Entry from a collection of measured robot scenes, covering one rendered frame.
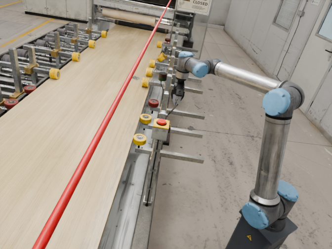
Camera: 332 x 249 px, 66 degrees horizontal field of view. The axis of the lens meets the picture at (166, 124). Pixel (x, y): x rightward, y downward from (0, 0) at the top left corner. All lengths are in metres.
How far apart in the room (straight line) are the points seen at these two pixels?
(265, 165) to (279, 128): 0.20
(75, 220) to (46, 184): 0.25
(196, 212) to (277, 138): 1.34
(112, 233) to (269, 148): 0.89
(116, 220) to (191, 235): 0.93
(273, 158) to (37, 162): 1.14
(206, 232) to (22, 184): 1.53
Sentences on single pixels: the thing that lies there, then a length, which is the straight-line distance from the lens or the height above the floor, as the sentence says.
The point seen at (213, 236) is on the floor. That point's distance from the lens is 2.32.
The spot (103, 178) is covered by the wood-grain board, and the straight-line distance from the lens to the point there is 1.29.
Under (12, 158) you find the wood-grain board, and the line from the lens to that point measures 1.46.
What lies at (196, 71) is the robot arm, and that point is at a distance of 1.55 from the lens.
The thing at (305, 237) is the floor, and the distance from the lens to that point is 2.73.
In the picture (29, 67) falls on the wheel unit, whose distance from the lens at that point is 2.27.
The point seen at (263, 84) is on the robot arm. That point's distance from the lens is 1.43.
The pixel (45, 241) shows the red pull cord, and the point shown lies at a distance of 0.21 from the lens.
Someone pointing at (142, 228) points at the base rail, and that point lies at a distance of 1.36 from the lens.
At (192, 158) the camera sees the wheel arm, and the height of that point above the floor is 0.83.
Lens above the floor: 1.82
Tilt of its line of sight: 32 degrees down
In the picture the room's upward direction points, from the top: 11 degrees clockwise
